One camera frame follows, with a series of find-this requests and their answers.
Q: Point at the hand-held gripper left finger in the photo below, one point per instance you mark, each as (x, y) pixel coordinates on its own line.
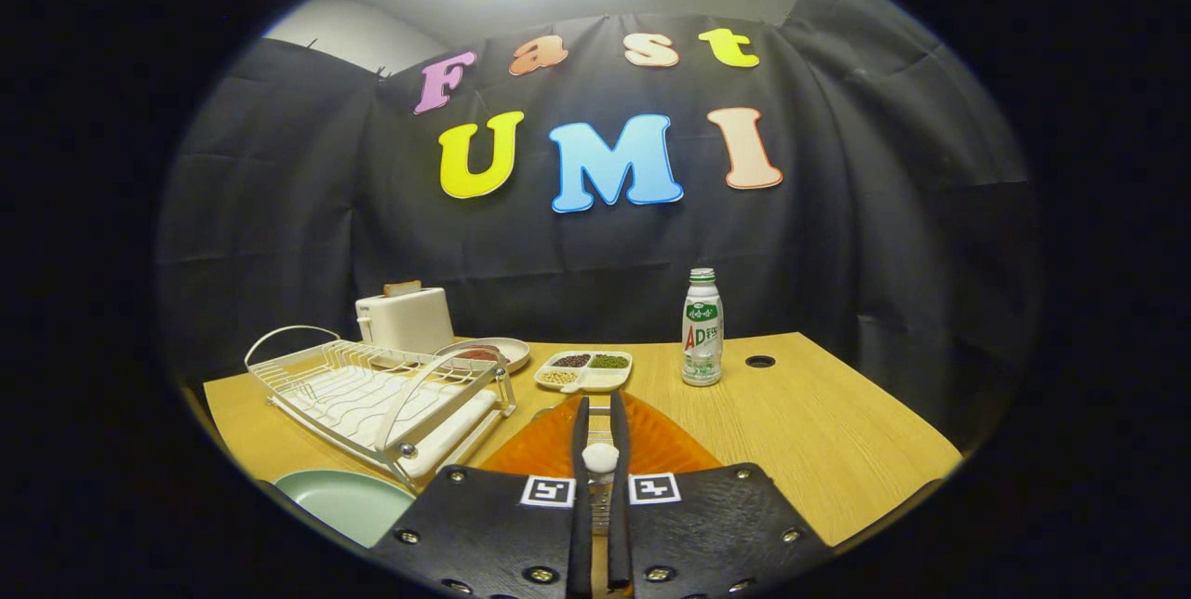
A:
(583, 534)

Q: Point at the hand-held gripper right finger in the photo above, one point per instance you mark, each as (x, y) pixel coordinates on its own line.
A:
(619, 534)

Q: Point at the silver spoon with white knob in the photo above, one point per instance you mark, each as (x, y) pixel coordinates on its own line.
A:
(600, 458)

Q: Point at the pale green plate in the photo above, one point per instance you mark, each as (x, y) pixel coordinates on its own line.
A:
(344, 501)

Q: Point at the white divided dish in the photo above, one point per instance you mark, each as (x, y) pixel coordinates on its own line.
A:
(609, 380)

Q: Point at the beige round plate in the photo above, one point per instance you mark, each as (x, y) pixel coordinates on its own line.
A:
(510, 352)

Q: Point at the heap of yellow soybeans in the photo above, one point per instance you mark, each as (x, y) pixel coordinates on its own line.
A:
(558, 378)

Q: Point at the heap of green beans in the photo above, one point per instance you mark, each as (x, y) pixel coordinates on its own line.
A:
(609, 362)

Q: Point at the heap of dark red beans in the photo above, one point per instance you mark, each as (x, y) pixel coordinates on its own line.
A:
(572, 361)

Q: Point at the brown steak piece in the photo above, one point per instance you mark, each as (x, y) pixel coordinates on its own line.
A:
(476, 355)

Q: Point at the white green-label drink bottle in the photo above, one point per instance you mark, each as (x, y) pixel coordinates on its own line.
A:
(702, 339)

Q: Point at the white toaster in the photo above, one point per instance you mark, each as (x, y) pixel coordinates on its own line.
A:
(409, 320)

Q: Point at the brown toast slice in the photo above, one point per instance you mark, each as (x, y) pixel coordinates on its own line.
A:
(402, 288)

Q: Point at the black backdrop cloth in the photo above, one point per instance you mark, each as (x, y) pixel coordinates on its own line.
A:
(837, 255)

